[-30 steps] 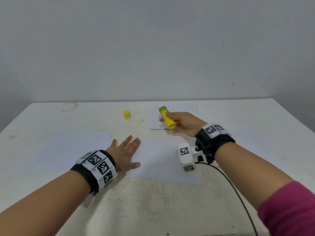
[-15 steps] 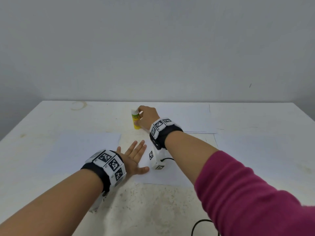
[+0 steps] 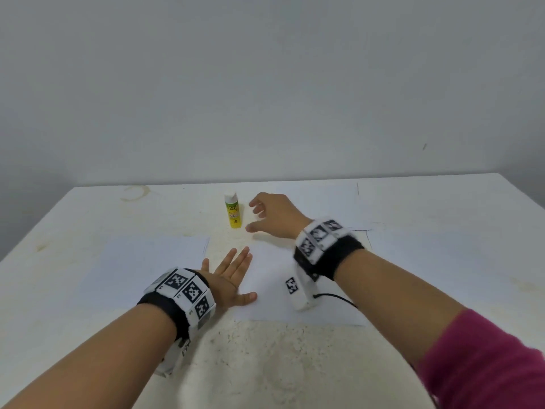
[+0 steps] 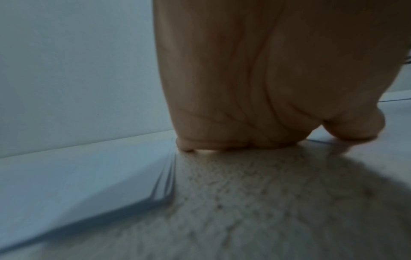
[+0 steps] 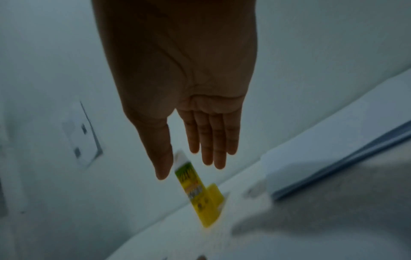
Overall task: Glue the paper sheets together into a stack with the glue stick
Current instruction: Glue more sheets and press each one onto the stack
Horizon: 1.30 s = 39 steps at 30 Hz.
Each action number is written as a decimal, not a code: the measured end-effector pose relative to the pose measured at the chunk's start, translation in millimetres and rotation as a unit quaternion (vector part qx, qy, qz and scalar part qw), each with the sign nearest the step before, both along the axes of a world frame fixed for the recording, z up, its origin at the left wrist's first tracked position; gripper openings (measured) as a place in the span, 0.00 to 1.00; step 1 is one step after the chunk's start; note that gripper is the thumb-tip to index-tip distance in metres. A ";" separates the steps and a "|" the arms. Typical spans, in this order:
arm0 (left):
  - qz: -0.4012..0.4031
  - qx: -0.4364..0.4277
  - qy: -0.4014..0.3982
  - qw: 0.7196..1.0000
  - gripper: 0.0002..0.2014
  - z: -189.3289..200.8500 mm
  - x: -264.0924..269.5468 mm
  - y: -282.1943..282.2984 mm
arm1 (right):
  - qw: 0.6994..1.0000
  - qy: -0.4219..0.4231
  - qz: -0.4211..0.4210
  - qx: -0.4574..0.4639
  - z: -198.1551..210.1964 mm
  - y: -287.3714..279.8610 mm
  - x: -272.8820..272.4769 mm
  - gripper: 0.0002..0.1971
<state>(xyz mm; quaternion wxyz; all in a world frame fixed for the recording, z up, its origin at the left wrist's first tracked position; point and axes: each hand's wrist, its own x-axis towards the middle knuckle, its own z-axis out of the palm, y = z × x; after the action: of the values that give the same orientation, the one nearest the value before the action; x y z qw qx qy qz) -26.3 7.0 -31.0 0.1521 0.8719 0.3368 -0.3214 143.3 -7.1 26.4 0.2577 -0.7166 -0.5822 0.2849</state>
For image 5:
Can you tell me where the person's right hand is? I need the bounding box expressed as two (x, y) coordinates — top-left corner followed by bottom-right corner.
(91, 0), (259, 181)

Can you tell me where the yellow glue stick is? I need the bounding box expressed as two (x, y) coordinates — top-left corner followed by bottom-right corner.
(174, 150), (219, 229)

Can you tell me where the white wall sheet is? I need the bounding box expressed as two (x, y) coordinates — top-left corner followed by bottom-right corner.
(62, 100), (104, 168)

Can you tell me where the glued white paper sheet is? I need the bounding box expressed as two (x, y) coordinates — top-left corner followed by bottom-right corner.
(260, 69), (411, 202)

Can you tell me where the yellow glue cap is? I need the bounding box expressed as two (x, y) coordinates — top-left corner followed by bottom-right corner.
(205, 183), (227, 217)

